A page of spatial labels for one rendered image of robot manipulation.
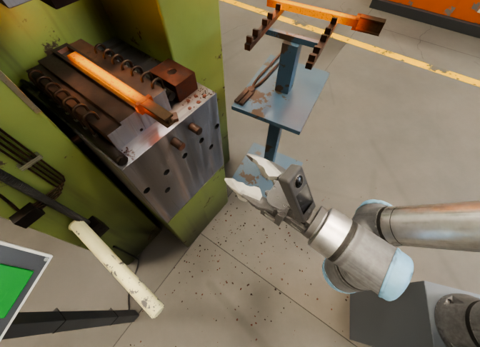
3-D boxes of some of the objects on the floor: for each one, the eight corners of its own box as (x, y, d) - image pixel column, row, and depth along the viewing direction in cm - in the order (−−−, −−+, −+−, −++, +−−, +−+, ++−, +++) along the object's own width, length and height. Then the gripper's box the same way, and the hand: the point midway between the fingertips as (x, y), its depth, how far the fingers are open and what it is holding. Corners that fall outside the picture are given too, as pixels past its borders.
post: (139, 315, 121) (-181, 338, 29) (133, 322, 119) (-227, 371, 27) (134, 309, 122) (-187, 315, 30) (128, 316, 121) (-232, 345, 28)
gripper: (295, 257, 48) (218, 199, 55) (325, 208, 54) (252, 161, 61) (305, 248, 41) (215, 182, 48) (338, 192, 46) (254, 141, 53)
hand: (240, 167), depth 51 cm, fingers open, 7 cm apart
